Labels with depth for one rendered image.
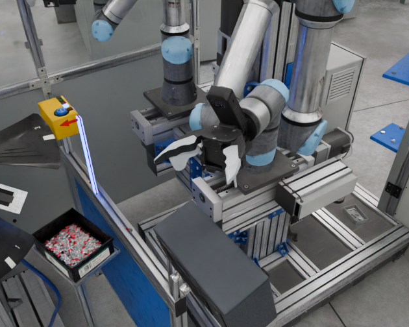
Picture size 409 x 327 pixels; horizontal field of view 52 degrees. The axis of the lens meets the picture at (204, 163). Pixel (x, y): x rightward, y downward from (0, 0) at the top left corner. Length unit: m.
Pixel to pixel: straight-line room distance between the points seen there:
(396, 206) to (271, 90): 1.67
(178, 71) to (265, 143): 0.75
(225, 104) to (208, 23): 3.47
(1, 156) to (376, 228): 1.89
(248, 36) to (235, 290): 0.58
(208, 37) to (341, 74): 2.72
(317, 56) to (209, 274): 0.59
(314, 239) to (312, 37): 1.42
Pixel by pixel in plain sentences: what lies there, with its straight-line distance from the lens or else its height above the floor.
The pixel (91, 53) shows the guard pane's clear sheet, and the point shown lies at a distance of 2.15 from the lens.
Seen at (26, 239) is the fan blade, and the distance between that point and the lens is 1.38.
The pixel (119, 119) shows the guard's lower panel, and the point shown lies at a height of 0.65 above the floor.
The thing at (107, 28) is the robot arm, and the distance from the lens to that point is 1.57.
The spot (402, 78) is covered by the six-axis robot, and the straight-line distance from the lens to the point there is 4.43.
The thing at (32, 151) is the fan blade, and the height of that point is 1.16.
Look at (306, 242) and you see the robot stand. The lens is 2.28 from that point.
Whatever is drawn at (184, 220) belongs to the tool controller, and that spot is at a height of 1.24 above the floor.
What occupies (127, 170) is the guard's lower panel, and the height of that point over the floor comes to 0.28.
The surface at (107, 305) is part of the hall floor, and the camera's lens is 2.30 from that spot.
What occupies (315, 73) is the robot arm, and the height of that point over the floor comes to 1.41.
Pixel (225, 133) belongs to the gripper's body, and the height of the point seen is 1.47.
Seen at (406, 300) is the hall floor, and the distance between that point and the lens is 2.49.
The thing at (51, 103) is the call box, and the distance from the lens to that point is 1.72.
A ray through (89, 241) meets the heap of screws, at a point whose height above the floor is 0.83.
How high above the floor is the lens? 1.91
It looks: 39 degrees down
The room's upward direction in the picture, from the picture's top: straight up
